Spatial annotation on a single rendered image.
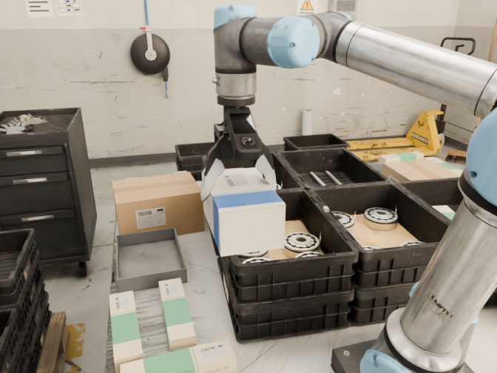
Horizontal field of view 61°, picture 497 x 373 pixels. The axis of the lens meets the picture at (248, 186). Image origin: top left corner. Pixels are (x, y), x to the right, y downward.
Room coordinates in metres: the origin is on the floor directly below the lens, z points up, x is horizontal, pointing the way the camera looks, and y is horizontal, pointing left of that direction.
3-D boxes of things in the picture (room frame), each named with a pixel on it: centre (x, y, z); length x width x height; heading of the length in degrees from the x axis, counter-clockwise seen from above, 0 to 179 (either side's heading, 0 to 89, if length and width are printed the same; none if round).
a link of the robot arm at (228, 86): (0.78, 0.03, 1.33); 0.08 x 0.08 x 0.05
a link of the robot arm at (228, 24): (0.78, 0.02, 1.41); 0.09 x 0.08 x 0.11; 46
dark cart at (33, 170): (2.31, 1.21, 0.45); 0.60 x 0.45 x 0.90; 15
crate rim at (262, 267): (1.01, -0.08, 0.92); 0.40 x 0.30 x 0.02; 11
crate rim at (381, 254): (1.07, -0.37, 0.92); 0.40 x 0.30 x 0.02; 11
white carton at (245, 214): (0.76, 0.02, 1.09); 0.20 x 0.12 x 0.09; 15
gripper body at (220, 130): (0.79, 0.02, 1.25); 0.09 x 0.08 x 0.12; 15
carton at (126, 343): (0.81, 0.30, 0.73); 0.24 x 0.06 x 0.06; 19
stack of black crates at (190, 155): (2.75, 0.29, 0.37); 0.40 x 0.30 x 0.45; 105
